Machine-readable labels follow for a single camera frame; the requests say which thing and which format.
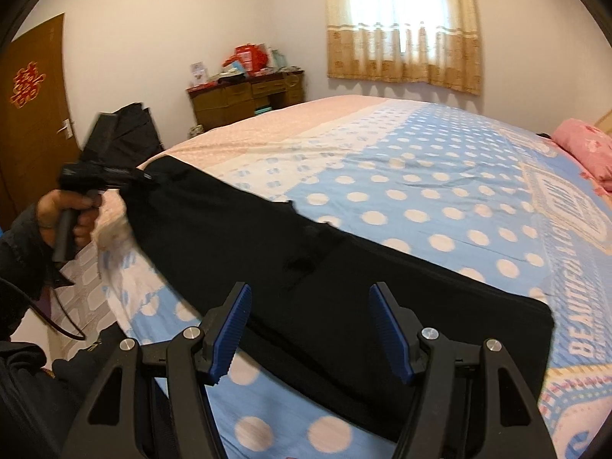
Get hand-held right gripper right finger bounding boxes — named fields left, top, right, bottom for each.
left=368, top=282, right=558, bottom=459

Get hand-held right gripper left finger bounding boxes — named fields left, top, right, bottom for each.
left=60, top=282, right=253, bottom=459

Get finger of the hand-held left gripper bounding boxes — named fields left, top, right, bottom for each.
left=110, top=167, right=151, bottom=188
left=82, top=112, right=118, bottom=169

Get black pants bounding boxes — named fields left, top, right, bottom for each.
left=122, top=158, right=556, bottom=443

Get person's left forearm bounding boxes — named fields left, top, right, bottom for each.
left=0, top=205, right=65, bottom=299

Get person's left hand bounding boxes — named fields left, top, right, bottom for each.
left=38, top=189, right=104, bottom=249

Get brown wooden door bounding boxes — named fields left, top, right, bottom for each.
left=0, top=13, right=80, bottom=233

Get red door decoration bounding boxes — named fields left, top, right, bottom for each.
left=10, top=60, right=47, bottom=109

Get brown wooden desk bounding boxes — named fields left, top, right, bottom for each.
left=186, top=71, right=306, bottom=131

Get polka dot bedsheet bed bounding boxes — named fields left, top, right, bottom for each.
left=93, top=94, right=612, bottom=459

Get red gift bag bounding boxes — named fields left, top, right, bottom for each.
left=233, top=44, right=269, bottom=74

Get person's dark clothing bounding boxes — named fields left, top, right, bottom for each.
left=0, top=325, right=142, bottom=459

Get pink floral pillow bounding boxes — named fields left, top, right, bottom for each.
left=551, top=119, right=612, bottom=194

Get beige window curtain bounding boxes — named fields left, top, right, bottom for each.
left=321, top=0, right=483, bottom=95

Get black cable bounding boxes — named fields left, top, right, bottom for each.
left=0, top=278, right=89, bottom=342

